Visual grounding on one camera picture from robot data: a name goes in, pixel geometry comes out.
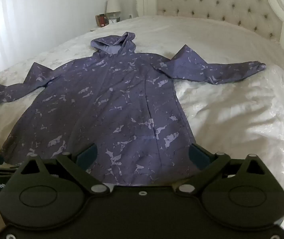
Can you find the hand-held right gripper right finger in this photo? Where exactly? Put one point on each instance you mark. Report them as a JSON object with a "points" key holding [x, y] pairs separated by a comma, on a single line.
{"points": [[198, 154]]}

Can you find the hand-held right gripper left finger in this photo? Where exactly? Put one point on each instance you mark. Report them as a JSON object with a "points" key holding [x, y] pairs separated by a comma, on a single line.
{"points": [[88, 153]]}

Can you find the purple marbled hoodie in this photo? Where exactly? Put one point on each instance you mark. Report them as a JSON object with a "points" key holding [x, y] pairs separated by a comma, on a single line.
{"points": [[112, 99]]}

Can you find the bed with white bedspread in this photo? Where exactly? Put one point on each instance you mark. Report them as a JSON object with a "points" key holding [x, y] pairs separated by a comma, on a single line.
{"points": [[231, 109]]}

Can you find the white curtain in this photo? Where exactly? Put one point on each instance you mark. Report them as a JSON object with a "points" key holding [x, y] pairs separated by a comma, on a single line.
{"points": [[4, 29]]}

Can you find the brown box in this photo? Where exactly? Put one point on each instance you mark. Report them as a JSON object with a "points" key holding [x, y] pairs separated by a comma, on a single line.
{"points": [[101, 20]]}

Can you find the small white clock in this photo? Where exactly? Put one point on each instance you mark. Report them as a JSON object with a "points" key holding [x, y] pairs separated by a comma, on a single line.
{"points": [[112, 21]]}

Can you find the white table lamp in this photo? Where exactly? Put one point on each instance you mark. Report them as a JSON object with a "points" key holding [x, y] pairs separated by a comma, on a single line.
{"points": [[113, 5]]}

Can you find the cream tufted headboard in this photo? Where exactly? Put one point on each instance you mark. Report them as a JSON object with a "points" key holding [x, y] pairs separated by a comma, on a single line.
{"points": [[219, 2]]}

